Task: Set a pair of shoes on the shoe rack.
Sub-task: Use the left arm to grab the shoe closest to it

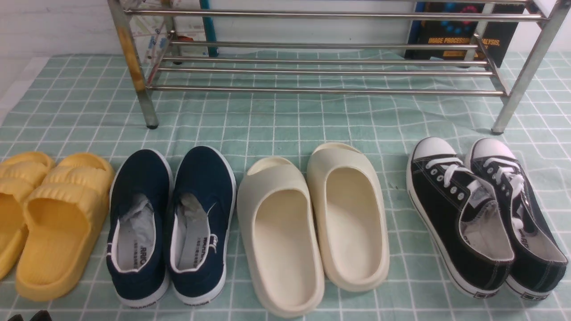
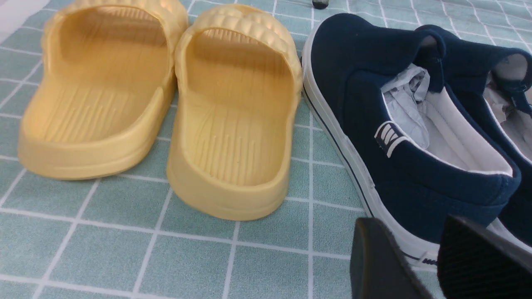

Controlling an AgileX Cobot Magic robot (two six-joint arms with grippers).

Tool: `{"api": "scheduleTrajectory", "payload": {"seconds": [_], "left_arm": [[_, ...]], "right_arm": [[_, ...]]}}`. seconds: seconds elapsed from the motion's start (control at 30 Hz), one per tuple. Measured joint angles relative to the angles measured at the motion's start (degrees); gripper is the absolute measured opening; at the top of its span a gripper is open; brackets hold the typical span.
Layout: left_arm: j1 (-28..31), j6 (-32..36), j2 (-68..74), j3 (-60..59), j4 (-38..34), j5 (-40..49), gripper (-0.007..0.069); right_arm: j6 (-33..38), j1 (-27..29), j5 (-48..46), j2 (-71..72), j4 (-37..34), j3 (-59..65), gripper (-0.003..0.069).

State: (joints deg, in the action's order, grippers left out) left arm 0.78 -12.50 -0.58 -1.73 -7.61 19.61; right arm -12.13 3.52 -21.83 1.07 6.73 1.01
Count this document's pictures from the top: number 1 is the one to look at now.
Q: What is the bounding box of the teal pole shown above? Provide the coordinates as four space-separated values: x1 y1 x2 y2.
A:
200 0 219 58

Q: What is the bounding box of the far left yellow slipper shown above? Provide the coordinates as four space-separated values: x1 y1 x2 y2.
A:
0 152 55 279

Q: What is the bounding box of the left cream slipper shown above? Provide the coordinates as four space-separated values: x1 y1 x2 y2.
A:
236 156 325 318

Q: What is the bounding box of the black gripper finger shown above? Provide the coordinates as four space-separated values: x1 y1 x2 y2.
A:
30 310 53 321

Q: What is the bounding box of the navy canvas shoe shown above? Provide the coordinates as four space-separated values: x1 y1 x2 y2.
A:
106 149 173 309
163 146 236 305

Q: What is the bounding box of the metal shoe rack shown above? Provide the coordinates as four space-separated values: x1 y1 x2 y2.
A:
108 0 570 135

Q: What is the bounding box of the yellow slipper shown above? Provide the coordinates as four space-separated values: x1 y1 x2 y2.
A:
16 152 115 301
0 152 55 279

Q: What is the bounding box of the right cream slipper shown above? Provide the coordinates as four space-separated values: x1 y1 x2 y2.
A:
306 142 390 292

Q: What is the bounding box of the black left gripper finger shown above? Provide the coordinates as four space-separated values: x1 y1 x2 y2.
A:
8 314 23 321

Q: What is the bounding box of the cream slipper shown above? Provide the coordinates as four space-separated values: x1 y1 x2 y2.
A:
236 156 325 318
306 142 390 292

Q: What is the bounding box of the right black canvas sneaker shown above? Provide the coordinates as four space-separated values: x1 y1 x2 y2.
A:
465 138 568 301

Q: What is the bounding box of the black image processing book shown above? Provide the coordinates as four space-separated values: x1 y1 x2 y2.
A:
404 2 518 67

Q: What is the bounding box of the white patterned box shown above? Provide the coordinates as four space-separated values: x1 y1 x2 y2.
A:
122 0 208 63

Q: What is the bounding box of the left black canvas sneaker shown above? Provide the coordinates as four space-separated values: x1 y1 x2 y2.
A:
406 137 515 299

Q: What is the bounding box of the black canvas sneaker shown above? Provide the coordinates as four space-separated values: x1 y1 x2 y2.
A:
406 137 515 299
465 138 568 301

